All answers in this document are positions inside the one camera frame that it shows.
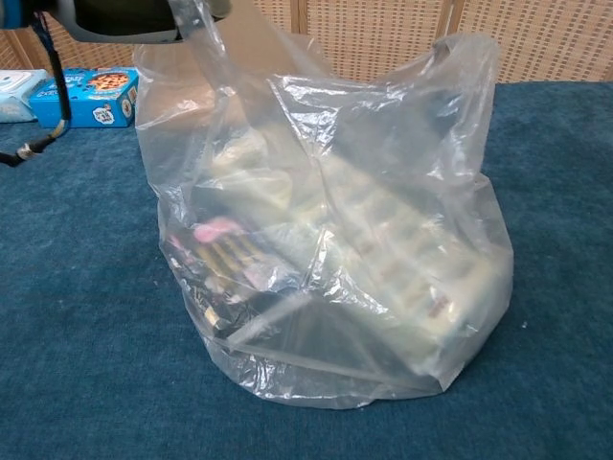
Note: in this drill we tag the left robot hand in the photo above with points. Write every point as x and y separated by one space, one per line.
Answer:
124 19

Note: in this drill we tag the clear plastic bag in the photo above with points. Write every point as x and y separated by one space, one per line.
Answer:
335 144

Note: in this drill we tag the blue cookie box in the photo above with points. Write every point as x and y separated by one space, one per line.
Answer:
81 100

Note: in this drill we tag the light blue wet wipes pack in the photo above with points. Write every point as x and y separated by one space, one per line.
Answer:
16 98

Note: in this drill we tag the wicker folding screen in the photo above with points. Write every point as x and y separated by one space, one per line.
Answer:
383 38

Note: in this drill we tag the black snack box with pink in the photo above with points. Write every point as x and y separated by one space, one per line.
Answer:
225 268

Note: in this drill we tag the dark blue table mat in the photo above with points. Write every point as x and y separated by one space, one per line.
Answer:
86 287

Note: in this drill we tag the white multipack of cartons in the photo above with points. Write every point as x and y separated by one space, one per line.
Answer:
397 268

